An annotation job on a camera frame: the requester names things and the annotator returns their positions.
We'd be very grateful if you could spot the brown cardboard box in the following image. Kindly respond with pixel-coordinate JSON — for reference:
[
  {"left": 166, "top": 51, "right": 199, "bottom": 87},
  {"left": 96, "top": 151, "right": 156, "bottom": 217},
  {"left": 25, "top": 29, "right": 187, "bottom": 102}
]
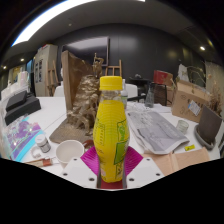
[{"left": 170, "top": 79, "right": 212, "bottom": 124}]

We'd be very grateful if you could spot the flat round red coaster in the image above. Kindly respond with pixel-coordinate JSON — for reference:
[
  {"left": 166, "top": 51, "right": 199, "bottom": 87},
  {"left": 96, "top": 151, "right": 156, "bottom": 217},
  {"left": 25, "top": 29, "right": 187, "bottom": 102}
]
[{"left": 99, "top": 179, "right": 125, "bottom": 190}]

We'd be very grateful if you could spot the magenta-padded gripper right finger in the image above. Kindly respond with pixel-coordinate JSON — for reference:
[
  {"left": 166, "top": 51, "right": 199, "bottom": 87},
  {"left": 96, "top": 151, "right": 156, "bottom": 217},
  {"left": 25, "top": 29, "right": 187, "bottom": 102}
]
[{"left": 122, "top": 145, "right": 165, "bottom": 190}]

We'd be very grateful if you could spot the clear tape roll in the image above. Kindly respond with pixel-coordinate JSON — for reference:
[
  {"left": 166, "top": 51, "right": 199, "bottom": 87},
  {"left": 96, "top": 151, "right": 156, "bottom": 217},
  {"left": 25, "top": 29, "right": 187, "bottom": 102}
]
[{"left": 30, "top": 145, "right": 44, "bottom": 159}]

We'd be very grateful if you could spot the white plastic chair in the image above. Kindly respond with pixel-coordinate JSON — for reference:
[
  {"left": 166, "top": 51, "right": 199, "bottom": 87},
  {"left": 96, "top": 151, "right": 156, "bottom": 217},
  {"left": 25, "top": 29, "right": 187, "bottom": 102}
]
[
  {"left": 53, "top": 85, "right": 66, "bottom": 98},
  {"left": 124, "top": 83, "right": 139, "bottom": 99}
]

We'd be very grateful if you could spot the long ceiling light strip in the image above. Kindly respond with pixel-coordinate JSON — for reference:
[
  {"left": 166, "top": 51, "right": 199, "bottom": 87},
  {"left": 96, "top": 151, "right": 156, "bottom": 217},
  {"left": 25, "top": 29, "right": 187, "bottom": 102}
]
[{"left": 11, "top": 0, "right": 146, "bottom": 48}]

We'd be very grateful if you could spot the white plaster figure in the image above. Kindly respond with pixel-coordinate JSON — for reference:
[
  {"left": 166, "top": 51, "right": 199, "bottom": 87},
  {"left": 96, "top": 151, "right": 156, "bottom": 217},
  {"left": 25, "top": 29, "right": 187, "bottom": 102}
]
[{"left": 177, "top": 63, "right": 191, "bottom": 83}]

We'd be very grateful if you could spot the black flat box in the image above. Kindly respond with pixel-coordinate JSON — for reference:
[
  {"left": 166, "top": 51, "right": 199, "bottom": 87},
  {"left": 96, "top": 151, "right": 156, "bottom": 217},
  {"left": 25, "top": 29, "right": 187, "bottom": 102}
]
[
  {"left": 4, "top": 96, "right": 42, "bottom": 126},
  {"left": 5, "top": 89, "right": 29, "bottom": 113}
]

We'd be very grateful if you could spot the small white lidded jar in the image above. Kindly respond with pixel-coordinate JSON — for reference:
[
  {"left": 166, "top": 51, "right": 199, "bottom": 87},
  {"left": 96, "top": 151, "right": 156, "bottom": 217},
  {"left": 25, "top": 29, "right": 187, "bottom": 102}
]
[{"left": 34, "top": 133, "right": 52, "bottom": 154}]

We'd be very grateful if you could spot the dark grey bottle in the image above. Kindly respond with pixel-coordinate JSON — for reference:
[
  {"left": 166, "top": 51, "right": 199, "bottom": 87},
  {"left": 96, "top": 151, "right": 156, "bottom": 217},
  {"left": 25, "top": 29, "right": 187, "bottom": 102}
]
[{"left": 144, "top": 82, "right": 156, "bottom": 108}]

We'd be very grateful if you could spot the black wall screen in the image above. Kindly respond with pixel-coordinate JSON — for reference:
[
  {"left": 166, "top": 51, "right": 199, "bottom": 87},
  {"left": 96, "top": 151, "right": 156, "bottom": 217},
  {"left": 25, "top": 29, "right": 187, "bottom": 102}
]
[{"left": 61, "top": 35, "right": 110, "bottom": 66}]

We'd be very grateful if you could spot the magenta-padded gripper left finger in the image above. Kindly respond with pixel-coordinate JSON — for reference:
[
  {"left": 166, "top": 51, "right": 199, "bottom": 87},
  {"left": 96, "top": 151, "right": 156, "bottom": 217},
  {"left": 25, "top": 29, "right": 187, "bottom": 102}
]
[{"left": 60, "top": 145, "right": 102, "bottom": 190}]

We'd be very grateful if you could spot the grey pot saucer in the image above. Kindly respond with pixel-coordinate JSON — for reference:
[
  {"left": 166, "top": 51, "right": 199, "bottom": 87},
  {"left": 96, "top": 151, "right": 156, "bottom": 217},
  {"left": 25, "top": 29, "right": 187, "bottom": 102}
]
[{"left": 194, "top": 124, "right": 218, "bottom": 150}]

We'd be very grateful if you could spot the light wooden board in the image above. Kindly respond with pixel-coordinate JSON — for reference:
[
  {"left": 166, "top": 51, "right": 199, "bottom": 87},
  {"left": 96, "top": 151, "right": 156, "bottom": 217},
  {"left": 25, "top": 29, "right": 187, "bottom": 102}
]
[
  {"left": 171, "top": 147, "right": 212, "bottom": 171},
  {"left": 142, "top": 151, "right": 178, "bottom": 177}
]

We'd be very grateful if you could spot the wooden handled brush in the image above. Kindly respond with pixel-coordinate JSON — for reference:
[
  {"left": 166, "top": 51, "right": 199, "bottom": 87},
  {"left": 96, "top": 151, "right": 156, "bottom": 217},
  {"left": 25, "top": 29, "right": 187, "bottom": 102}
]
[{"left": 24, "top": 157, "right": 61, "bottom": 168}]

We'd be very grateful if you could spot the clear spray bottle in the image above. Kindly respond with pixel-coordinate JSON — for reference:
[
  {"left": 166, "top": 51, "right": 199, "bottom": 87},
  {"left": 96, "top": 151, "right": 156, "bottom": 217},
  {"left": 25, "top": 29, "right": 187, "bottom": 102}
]
[{"left": 120, "top": 78, "right": 129, "bottom": 110}]

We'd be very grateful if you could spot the white cabinet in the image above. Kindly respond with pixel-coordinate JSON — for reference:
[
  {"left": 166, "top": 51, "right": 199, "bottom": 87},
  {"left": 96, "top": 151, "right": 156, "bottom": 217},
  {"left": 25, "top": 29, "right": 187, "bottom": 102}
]
[{"left": 33, "top": 44, "right": 59, "bottom": 98}]

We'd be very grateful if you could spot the grey printed newspaper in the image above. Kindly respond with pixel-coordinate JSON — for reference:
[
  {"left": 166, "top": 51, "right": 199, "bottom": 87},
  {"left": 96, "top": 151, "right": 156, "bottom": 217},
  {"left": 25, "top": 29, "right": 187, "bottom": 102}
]
[{"left": 125, "top": 109, "right": 190, "bottom": 155}]

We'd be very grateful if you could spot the white patterned mug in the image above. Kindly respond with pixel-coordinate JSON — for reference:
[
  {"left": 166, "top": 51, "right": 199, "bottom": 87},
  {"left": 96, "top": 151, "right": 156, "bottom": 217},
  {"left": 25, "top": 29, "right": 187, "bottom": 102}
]
[{"left": 55, "top": 139, "right": 95, "bottom": 169}]

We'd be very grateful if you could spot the wooden easel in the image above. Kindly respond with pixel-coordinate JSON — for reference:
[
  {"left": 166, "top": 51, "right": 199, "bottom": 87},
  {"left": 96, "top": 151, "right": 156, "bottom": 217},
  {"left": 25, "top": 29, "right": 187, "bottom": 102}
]
[
  {"left": 46, "top": 59, "right": 60, "bottom": 98},
  {"left": 104, "top": 59, "right": 123, "bottom": 77}
]

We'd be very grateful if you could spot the marbled colourful paper sheet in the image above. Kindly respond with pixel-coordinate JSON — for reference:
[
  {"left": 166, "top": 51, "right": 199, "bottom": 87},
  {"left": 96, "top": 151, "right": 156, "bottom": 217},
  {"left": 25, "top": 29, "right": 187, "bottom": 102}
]
[{"left": 1, "top": 119, "right": 46, "bottom": 163}]

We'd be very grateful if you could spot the yellow drink bottle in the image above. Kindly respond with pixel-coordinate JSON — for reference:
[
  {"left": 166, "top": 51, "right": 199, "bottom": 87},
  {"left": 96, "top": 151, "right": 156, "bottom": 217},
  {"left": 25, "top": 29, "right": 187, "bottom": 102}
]
[{"left": 92, "top": 75, "right": 131, "bottom": 184}]

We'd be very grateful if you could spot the red box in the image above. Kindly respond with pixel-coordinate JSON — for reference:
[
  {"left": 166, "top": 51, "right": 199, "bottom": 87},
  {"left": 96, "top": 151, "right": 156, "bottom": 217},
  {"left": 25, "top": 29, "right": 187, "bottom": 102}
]
[{"left": 153, "top": 69, "right": 174, "bottom": 86}]

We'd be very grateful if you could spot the small glass jar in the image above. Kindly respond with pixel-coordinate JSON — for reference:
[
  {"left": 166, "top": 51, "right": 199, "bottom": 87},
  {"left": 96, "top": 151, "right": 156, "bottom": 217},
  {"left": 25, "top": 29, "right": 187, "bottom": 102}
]
[{"left": 175, "top": 119, "right": 190, "bottom": 135}]

